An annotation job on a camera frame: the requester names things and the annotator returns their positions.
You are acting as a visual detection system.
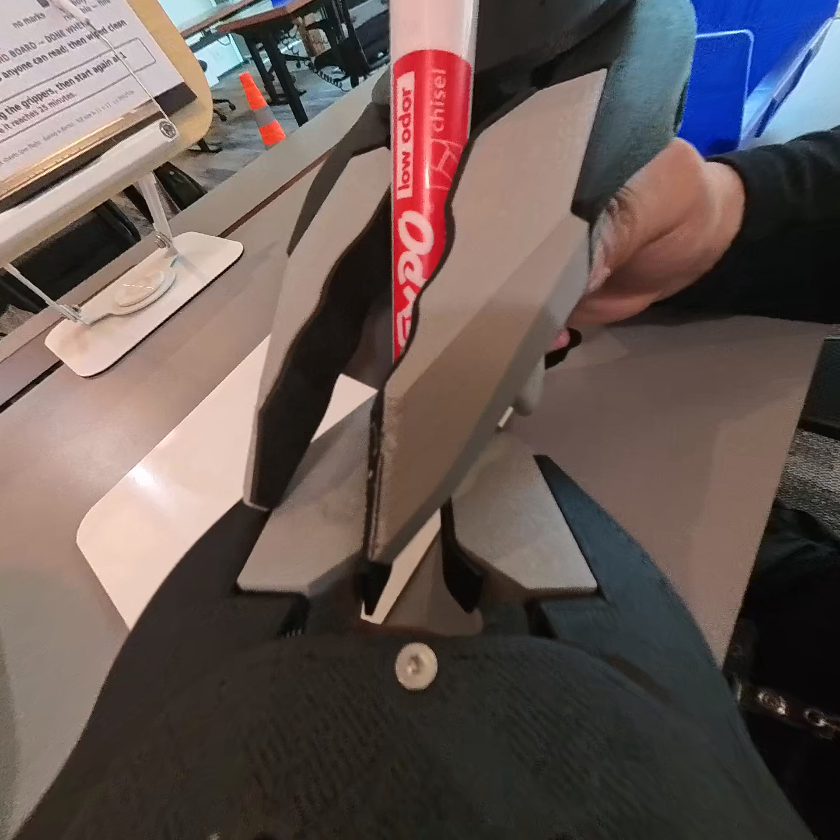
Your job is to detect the white metal stand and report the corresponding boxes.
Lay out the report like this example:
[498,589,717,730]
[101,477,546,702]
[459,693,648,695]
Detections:
[0,128,245,378]

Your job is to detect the orange traffic cone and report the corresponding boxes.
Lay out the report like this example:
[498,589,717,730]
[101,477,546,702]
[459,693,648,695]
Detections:
[238,71,287,148]

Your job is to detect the person's right hand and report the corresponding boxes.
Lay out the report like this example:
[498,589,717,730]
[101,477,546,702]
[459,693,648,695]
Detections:
[550,140,747,352]

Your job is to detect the red dry erase marker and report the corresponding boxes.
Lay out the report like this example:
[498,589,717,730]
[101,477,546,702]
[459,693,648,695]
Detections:
[390,0,475,363]

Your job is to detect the blue plastic bin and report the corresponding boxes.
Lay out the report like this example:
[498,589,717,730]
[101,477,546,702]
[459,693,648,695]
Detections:
[676,0,840,158]

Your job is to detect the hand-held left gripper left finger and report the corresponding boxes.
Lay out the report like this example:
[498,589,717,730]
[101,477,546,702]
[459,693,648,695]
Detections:
[236,399,391,618]

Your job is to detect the white whiteboard sheet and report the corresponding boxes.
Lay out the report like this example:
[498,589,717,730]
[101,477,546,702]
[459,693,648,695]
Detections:
[75,335,519,631]

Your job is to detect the wooden desk with black legs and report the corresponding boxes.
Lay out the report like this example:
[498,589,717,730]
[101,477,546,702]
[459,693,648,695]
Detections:
[217,0,368,126]

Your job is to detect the black swivel chair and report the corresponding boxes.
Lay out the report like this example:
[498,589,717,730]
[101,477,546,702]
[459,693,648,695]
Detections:
[802,335,840,431]

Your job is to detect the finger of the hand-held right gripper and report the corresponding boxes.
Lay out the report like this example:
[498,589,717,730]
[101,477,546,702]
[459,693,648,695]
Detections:
[363,69,609,567]
[243,146,395,513]

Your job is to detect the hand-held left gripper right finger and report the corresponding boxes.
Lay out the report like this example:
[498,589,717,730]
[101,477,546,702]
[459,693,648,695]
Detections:
[440,433,601,613]

